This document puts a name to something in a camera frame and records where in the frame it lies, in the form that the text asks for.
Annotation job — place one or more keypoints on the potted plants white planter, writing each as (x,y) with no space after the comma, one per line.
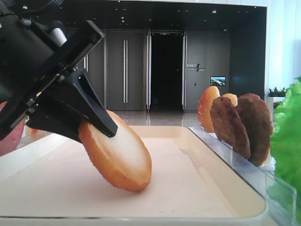
(274,97)

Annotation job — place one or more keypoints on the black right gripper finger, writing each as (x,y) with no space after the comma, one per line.
(57,111)

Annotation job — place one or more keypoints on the green lettuce leaf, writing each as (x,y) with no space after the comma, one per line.
(286,140)

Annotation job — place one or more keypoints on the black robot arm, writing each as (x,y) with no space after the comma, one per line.
(40,77)

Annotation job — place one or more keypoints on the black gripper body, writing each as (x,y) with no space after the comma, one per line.
(31,62)

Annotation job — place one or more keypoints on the brown meat patty outer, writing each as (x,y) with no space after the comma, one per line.
(256,117)

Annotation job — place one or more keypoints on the small wall display screen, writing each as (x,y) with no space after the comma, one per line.
(217,81)

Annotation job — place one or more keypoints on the brown meat patty near tray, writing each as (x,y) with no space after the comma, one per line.
(228,126)

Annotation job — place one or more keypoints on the clear acrylic rack right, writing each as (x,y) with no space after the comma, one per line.
(282,198)

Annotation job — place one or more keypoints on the cream rectangular tray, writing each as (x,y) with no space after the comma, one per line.
(53,183)

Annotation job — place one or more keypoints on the bun half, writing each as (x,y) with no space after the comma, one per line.
(123,160)
(233,98)
(204,107)

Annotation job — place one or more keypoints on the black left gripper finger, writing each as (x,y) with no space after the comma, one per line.
(79,95)

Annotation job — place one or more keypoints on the clear acrylic rack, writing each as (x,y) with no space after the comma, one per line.
(282,198)
(31,135)

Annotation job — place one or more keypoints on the clear acrylic rack left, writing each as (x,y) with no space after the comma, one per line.
(31,135)

